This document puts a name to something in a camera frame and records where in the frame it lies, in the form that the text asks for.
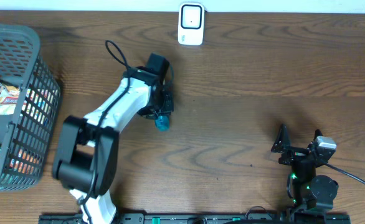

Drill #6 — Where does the black left camera cable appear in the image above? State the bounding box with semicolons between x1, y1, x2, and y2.
76;40;133;224

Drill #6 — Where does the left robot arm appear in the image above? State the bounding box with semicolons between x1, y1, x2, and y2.
52;53;174;223

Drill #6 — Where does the grey plastic mesh basket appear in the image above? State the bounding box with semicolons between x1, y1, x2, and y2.
0;24;62;191

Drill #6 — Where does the white barcode scanner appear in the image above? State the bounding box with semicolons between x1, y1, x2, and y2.
178;2;205;45

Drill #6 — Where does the yellow snack bag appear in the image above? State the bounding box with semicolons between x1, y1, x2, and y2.
0;82;20;115

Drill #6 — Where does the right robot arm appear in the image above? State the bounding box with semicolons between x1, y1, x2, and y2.
271;124;339;223

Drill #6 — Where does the teal plastic bottle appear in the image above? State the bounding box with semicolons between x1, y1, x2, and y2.
154;115;170;131

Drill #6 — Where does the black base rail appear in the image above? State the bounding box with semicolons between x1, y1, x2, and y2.
38;213;351;224

